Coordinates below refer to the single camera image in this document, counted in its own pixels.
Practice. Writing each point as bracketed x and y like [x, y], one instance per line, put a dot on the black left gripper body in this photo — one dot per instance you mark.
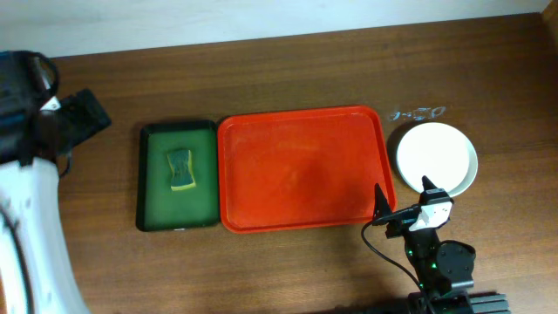
[87, 115]

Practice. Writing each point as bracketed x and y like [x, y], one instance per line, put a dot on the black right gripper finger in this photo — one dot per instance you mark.
[382, 209]
[427, 184]

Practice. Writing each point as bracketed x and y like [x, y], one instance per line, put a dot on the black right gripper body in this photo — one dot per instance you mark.
[402, 216]

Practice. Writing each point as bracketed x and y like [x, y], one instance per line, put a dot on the cream white plate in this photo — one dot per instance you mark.
[429, 149]

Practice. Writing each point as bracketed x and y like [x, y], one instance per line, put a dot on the light blue plate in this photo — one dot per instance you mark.
[465, 169]

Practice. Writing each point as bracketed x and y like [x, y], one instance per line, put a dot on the yellow green sponge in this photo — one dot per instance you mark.
[181, 165]

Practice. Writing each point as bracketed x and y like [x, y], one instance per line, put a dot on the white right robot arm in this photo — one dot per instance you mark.
[443, 270]

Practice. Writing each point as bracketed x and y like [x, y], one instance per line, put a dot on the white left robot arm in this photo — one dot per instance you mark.
[38, 133]

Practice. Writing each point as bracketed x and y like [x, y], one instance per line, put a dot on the red plastic tray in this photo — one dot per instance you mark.
[301, 169]

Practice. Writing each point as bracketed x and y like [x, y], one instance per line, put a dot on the dark green tray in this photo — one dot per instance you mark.
[160, 208]

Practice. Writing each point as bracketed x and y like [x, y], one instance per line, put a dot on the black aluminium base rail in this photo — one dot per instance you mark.
[489, 303]

